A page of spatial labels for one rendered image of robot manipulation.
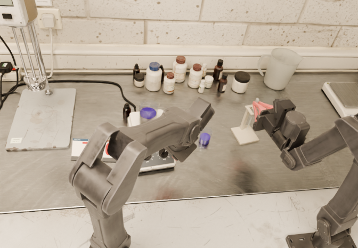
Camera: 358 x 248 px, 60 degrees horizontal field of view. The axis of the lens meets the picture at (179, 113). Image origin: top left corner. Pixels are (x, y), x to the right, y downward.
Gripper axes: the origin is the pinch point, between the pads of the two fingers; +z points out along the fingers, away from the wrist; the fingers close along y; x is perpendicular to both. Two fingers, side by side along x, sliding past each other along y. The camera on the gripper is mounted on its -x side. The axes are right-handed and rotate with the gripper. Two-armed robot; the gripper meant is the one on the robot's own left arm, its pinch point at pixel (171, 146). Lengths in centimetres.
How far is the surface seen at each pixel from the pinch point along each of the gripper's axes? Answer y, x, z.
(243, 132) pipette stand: -16.0, -27.2, 15.1
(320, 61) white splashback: -23, -88, 28
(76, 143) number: 22.6, 18.6, 13.3
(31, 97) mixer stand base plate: 50, 18, 29
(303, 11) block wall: 0, -86, 12
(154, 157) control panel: 1.2, 4.6, 7.2
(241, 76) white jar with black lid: -1, -48, 23
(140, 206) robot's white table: -5.8, 18.4, 3.9
